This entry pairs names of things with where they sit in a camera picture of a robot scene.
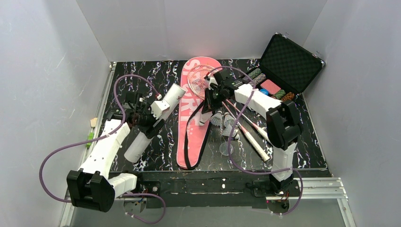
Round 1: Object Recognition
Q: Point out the white shuttlecock tube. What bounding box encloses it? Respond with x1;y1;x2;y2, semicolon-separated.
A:
123;84;186;163

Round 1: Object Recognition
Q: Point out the white shuttlecock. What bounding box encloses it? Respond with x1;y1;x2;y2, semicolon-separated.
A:
199;112;212;126
210;110;223;127
223;112;235;128
222;126;240;140

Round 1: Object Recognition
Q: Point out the white shuttlecock front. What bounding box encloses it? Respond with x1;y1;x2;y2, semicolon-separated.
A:
222;126;240;140

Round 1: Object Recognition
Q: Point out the clear round tube lid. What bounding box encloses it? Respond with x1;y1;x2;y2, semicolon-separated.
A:
219;142;234;156

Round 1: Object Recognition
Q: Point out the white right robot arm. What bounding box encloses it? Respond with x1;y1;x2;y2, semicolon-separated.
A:
200;66;303;191

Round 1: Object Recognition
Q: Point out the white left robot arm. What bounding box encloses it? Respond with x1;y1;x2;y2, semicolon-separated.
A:
67;91;182;212

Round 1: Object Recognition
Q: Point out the pink badminton racket upper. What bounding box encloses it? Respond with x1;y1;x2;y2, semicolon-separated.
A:
187;64;269;141

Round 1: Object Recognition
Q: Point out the pink badminton racket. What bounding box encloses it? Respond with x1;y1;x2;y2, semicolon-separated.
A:
220;104;271;162
187;64;269;141

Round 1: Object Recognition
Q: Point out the pink badminton racket lower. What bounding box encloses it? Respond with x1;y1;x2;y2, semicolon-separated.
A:
220;104;271;162

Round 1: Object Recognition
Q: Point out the pink racket bag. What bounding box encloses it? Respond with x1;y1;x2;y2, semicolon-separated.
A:
176;56;221;170

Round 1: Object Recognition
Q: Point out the blue dealer chip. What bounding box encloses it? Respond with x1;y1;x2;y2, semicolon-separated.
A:
259;89;269;96

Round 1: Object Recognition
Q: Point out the pink playing card deck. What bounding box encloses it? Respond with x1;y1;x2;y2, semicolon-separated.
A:
260;79;281;95

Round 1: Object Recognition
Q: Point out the black poker chip case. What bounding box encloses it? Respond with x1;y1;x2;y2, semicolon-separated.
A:
247;33;325;101

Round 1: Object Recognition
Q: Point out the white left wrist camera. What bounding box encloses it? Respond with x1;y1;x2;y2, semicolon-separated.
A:
150;100;170;120

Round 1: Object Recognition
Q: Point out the green clip on wall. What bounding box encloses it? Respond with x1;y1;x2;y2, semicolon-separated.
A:
86;132;94;148

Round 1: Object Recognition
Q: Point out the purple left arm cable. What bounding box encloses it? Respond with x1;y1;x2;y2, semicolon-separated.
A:
39;74;166;225

